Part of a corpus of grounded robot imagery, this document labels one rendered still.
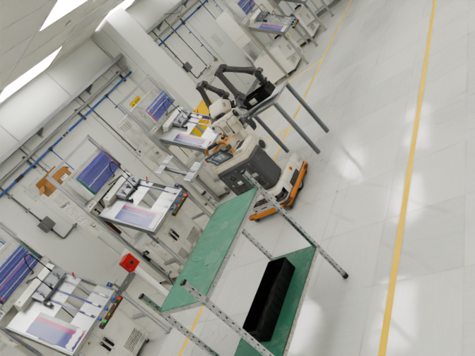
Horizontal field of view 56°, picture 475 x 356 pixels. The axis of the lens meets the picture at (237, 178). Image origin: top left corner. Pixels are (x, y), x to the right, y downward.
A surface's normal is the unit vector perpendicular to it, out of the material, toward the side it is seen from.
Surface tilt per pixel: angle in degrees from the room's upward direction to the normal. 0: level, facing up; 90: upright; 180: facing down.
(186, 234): 90
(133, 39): 90
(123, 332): 90
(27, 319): 47
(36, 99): 90
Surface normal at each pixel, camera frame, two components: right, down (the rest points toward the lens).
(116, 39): -0.36, 0.65
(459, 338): -0.67, -0.68
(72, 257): 0.65, -0.35
